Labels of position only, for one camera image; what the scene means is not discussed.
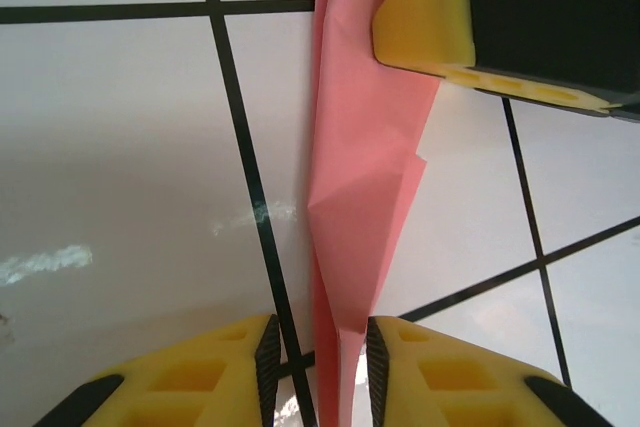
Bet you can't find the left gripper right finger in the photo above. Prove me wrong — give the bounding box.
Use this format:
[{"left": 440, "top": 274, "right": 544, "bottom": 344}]
[{"left": 366, "top": 315, "right": 615, "bottom": 427}]

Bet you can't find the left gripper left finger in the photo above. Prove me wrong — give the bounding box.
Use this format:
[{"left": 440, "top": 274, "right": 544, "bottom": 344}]
[{"left": 32, "top": 313, "right": 282, "bottom": 427}]

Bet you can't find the pink paper sheet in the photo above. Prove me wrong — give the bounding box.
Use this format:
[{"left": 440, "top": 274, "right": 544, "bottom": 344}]
[{"left": 307, "top": 0, "right": 442, "bottom": 427}]

